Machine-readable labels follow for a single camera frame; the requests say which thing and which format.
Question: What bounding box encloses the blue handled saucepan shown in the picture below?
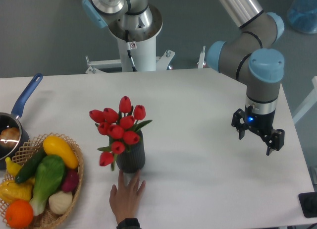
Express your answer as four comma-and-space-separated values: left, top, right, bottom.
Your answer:
0, 73, 43, 170

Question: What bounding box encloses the yellow banana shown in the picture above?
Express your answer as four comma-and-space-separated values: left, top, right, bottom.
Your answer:
5, 157, 22, 177

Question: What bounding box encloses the dark green cucumber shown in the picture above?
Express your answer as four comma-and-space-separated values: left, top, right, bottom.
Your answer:
15, 147, 47, 184

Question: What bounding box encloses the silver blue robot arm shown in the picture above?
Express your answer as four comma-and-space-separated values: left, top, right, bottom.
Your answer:
206, 0, 285, 155

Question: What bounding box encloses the yellow squash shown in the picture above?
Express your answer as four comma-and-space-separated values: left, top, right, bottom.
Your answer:
43, 135, 79, 170

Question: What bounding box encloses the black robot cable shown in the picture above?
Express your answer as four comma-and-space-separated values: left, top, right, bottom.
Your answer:
124, 30, 137, 72

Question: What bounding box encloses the black device at edge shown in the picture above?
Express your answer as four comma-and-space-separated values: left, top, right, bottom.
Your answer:
298, 192, 317, 218

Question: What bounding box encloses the black sleeve forearm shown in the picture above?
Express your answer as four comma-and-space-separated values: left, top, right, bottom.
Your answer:
116, 218, 141, 229

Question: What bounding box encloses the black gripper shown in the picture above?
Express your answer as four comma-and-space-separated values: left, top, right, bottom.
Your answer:
231, 107, 285, 156

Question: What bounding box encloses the white garlic bulb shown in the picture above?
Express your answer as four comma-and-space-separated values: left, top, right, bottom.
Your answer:
49, 191, 73, 215

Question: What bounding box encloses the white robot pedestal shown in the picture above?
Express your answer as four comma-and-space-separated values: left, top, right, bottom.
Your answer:
109, 4, 163, 72

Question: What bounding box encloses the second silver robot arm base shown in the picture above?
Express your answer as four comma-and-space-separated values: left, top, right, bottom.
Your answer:
82, 0, 153, 30

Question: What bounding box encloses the white metal frame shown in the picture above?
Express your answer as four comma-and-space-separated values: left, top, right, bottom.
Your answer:
85, 46, 207, 74

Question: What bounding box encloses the green bok choy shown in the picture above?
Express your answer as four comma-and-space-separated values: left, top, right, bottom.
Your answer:
30, 155, 65, 216

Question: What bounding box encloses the blue translucent container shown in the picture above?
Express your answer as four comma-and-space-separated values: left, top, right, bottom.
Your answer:
287, 0, 317, 34

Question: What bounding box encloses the purple red onion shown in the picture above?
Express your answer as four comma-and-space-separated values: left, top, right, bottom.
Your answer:
61, 170, 79, 192

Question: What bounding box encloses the brown bread roll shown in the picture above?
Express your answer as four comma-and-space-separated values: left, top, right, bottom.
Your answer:
0, 127, 20, 149

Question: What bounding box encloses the orange fruit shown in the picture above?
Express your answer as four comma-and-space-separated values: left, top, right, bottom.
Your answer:
5, 200, 34, 229

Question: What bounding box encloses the dark grey ribbed vase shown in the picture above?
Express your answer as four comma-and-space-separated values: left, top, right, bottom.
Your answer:
111, 130, 146, 173

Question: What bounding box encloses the red tulip bouquet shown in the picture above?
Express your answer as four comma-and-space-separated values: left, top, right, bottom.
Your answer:
89, 96, 152, 167

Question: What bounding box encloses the woven wicker basket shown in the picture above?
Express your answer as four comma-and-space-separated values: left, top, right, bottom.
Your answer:
0, 133, 84, 229

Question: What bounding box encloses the yellow bell pepper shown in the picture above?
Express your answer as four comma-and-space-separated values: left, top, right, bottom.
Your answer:
0, 180, 33, 204

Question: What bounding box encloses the person's bare hand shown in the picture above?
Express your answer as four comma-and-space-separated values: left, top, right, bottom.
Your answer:
109, 170, 146, 224

